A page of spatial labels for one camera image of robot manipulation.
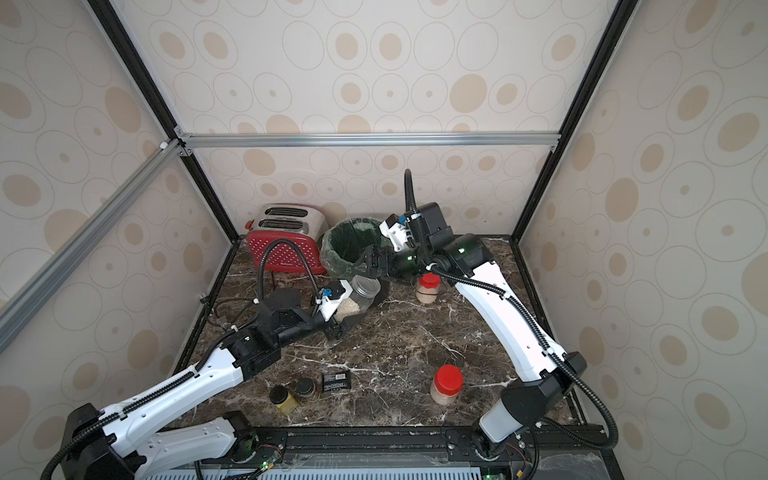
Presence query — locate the clear oatmeal jar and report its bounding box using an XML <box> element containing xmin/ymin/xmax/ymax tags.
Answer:
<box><xmin>335</xmin><ymin>275</ymin><xmax>381</xmax><ymax>322</ymax></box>

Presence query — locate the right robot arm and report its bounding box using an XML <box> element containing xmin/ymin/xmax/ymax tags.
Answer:
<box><xmin>353</xmin><ymin>234</ymin><xmax>619</xmax><ymax>451</ymax></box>

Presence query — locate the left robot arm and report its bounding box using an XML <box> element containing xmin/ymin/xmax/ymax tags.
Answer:
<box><xmin>41</xmin><ymin>302</ymin><xmax>364</xmax><ymax>479</ymax></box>

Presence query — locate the far red-lid oatmeal jar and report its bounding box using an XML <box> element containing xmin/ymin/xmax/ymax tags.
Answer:
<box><xmin>416</xmin><ymin>273</ymin><xmax>441</xmax><ymax>304</ymax></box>

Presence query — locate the red-lid oatmeal jar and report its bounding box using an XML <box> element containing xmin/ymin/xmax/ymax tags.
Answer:
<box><xmin>430</xmin><ymin>365</ymin><xmax>463</xmax><ymax>405</ymax></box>
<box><xmin>416</xmin><ymin>273</ymin><xmax>441</xmax><ymax>304</ymax></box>

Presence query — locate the near red-lid oatmeal jar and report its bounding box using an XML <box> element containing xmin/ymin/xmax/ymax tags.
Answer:
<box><xmin>430</xmin><ymin>365</ymin><xmax>463</xmax><ymax>405</ymax></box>

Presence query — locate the yellow spice jar black lid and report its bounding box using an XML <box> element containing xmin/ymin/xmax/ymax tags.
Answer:
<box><xmin>269</xmin><ymin>384</ymin><xmax>299</xmax><ymax>416</ymax></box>

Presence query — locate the red toaster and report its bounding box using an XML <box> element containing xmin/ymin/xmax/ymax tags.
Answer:
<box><xmin>244</xmin><ymin>203</ymin><xmax>330</xmax><ymax>275</ymax></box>

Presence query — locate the small black box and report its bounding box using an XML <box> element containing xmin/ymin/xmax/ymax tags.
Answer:
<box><xmin>322</xmin><ymin>370</ymin><xmax>352</xmax><ymax>393</ymax></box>

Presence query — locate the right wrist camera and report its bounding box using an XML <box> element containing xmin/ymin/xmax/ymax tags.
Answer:
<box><xmin>383</xmin><ymin>202</ymin><xmax>454</xmax><ymax>253</ymax></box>

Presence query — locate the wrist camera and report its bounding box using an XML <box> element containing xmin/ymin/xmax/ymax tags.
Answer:
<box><xmin>383</xmin><ymin>202</ymin><xmax>454</xmax><ymax>253</ymax></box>
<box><xmin>316</xmin><ymin>279</ymin><xmax>352</xmax><ymax>321</ymax></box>

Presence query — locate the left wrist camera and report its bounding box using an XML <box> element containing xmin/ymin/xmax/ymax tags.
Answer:
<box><xmin>316</xmin><ymin>279</ymin><xmax>352</xmax><ymax>321</ymax></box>

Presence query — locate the horizontal aluminium rail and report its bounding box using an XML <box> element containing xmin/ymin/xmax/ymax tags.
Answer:
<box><xmin>180</xmin><ymin>131</ymin><xmax>561</xmax><ymax>149</ymax></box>

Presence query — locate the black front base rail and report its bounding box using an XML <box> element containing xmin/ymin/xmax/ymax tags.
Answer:
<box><xmin>104</xmin><ymin>424</ymin><xmax>625</xmax><ymax>480</ymax></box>

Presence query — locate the left diagonal aluminium rail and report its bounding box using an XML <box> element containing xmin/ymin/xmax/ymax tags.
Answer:
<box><xmin>1</xmin><ymin>139</ymin><xmax>182</xmax><ymax>350</ymax></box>

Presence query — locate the right black frame post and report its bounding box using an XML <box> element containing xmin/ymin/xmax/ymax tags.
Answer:
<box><xmin>510</xmin><ymin>0</ymin><xmax>639</xmax><ymax>245</ymax></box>

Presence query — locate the black frame post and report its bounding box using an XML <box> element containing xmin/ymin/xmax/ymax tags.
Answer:
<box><xmin>87</xmin><ymin>0</ymin><xmax>240</xmax><ymax>243</ymax></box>
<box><xmin>510</xmin><ymin>0</ymin><xmax>639</xmax><ymax>245</ymax></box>

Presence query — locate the left black frame post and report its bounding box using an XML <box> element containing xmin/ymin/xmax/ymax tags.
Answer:
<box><xmin>87</xmin><ymin>0</ymin><xmax>240</xmax><ymax>243</ymax></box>

